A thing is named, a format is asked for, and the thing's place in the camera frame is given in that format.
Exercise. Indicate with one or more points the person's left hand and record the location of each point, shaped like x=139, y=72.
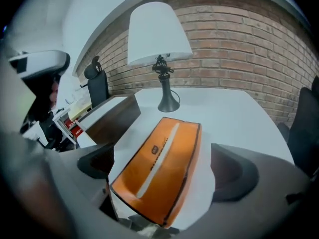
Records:
x=54, y=92

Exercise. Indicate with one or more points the red box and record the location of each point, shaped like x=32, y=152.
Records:
x=73, y=128

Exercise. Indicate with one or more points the white shade table lamp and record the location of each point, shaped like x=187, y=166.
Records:
x=157, y=34

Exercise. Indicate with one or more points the dark grey box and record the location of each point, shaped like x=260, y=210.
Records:
x=112, y=123

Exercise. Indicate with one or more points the orange box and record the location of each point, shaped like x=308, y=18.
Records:
x=159, y=173

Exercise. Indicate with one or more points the white desk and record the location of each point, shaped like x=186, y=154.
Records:
x=59, y=116

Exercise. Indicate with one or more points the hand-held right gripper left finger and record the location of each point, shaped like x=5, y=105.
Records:
x=69, y=183

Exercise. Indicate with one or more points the white table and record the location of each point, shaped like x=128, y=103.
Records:
x=224, y=118

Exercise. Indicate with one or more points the black office chair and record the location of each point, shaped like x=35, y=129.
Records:
x=49, y=133
x=98, y=88
x=306, y=123

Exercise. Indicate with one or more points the yellow table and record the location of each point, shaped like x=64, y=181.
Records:
x=79, y=109

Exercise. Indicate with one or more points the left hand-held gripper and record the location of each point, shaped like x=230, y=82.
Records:
x=15, y=103

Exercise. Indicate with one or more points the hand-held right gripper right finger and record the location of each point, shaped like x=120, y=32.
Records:
x=261, y=195

